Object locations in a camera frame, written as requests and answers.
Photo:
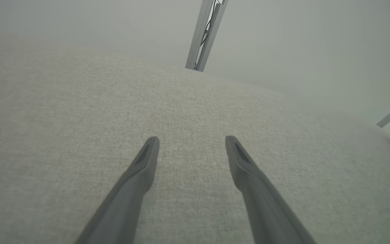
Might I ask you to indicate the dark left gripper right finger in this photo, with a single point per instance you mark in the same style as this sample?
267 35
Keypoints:
262 203

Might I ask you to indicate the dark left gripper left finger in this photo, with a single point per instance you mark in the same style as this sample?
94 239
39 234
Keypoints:
127 200

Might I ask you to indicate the grey fabric sofa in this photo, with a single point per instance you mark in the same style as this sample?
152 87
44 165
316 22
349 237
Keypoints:
113 112

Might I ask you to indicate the grey metal post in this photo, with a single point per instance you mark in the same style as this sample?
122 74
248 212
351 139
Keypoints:
200 44

